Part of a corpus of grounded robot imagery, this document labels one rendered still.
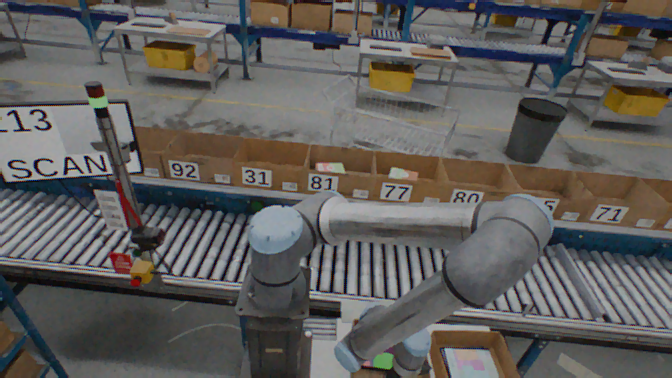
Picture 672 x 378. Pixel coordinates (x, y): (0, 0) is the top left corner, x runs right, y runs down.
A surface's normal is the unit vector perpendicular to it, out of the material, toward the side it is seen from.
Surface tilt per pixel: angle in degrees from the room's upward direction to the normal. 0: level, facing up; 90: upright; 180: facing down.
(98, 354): 0
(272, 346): 90
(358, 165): 90
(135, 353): 0
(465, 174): 89
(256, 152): 89
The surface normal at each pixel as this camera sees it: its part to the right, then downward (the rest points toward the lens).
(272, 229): 0.02, -0.80
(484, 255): -0.48, -0.39
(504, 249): -0.20, -0.39
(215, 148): -0.07, 0.57
